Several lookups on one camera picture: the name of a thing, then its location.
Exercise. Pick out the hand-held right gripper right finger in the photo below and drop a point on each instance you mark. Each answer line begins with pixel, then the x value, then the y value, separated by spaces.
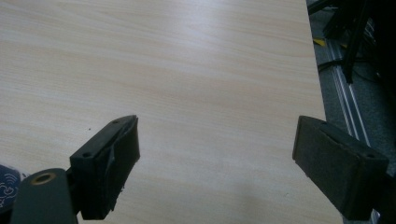
pixel 336 165

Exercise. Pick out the metal floor rail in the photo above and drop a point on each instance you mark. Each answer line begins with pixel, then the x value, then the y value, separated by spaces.
pixel 345 93

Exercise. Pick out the dark blue printed cloth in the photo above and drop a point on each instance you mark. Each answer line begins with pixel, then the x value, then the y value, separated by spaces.
pixel 7 186

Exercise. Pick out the yellow tape piece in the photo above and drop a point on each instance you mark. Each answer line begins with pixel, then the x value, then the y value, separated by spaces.
pixel 319 42

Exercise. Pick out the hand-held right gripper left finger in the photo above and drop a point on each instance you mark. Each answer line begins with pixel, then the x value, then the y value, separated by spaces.
pixel 102 168

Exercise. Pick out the black curtain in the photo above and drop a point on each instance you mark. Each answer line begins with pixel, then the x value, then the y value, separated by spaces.
pixel 386 31

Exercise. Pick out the black metal stand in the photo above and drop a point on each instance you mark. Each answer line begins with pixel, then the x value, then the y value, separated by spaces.
pixel 355 46

